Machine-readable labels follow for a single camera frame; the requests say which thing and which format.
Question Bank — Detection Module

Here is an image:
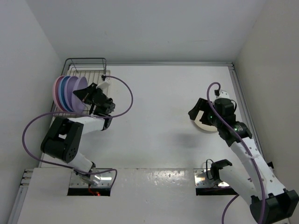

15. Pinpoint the purple plate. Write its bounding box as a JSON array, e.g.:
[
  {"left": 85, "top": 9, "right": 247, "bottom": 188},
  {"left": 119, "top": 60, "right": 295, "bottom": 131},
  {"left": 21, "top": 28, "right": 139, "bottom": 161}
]
[
  {"left": 71, "top": 77, "right": 88, "bottom": 113},
  {"left": 64, "top": 76, "right": 78, "bottom": 112}
]

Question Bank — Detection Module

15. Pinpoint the cream plate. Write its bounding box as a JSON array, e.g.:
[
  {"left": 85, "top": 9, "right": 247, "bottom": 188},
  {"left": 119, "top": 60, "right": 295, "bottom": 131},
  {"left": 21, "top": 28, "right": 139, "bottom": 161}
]
[{"left": 193, "top": 111, "right": 218, "bottom": 133}]

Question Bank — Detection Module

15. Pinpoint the blue plate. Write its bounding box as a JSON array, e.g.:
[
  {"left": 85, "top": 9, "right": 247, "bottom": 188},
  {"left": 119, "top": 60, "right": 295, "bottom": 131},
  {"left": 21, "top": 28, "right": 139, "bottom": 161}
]
[{"left": 58, "top": 76, "right": 71, "bottom": 112}]

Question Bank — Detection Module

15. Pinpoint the pink plate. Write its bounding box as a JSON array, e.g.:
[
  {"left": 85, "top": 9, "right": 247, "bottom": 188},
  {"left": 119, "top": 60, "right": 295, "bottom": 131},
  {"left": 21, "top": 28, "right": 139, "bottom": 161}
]
[{"left": 52, "top": 76, "right": 64, "bottom": 111}]

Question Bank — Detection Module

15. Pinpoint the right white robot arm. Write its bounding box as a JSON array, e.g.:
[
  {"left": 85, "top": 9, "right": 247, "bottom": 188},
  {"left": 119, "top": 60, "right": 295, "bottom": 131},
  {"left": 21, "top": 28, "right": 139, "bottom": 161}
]
[{"left": 188, "top": 98, "right": 299, "bottom": 224}]

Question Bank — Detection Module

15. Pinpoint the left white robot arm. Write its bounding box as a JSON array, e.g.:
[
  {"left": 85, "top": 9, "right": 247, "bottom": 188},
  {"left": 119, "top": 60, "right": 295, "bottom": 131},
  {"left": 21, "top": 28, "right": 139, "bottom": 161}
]
[{"left": 41, "top": 81, "right": 115, "bottom": 176}]

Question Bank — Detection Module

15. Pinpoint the beige drip tray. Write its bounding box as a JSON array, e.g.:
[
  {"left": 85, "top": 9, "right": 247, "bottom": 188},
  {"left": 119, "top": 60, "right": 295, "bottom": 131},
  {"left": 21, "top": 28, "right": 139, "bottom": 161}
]
[{"left": 66, "top": 70, "right": 112, "bottom": 97}]

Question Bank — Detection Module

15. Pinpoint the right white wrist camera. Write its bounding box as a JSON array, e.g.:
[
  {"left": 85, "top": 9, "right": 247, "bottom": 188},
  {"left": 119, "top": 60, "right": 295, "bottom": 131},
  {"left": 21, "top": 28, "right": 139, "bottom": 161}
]
[{"left": 214, "top": 89, "right": 230, "bottom": 99}]

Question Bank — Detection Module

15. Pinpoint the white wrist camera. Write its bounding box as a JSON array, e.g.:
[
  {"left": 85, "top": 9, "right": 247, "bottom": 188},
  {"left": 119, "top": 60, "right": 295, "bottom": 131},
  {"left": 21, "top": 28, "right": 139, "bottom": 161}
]
[
  {"left": 97, "top": 78, "right": 111, "bottom": 91},
  {"left": 214, "top": 89, "right": 230, "bottom": 99}
]

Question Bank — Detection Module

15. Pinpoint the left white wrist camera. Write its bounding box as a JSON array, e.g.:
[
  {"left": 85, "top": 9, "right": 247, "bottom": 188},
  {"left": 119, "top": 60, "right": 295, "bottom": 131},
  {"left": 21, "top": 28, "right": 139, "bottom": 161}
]
[{"left": 97, "top": 78, "right": 111, "bottom": 91}]

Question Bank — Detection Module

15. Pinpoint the metal wire dish rack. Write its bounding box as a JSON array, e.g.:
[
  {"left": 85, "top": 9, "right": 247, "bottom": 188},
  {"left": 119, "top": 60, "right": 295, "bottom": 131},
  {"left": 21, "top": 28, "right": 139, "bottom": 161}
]
[{"left": 51, "top": 57, "right": 110, "bottom": 116}]

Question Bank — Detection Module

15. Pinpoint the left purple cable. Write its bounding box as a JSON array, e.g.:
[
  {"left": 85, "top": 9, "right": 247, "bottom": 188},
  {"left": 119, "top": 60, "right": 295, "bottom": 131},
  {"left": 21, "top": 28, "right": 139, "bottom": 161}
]
[{"left": 21, "top": 75, "right": 134, "bottom": 187}]

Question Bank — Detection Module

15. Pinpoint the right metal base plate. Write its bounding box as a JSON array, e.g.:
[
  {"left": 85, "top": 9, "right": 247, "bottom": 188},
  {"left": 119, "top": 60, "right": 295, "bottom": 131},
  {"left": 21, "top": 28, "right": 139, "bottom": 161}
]
[{"left": 193, "top": 168, "right": 230, "bottom": 189}]

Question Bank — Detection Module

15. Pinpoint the metal base plate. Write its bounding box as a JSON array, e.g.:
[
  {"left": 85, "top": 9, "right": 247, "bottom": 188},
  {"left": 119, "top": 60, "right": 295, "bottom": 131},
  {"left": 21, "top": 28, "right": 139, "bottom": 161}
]
[
  {"left": 193, "top": 168, "right": 230, "bottom": 189},
  {"left": 69, "top": 171, "right": 114, "bottom": 188}
]

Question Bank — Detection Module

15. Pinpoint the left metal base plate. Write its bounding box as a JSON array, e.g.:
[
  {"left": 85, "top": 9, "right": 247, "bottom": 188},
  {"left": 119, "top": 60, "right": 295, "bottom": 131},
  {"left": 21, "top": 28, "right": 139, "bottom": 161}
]
[{"left": 69, "top": 171, "right": 114, "bottom": 188}]

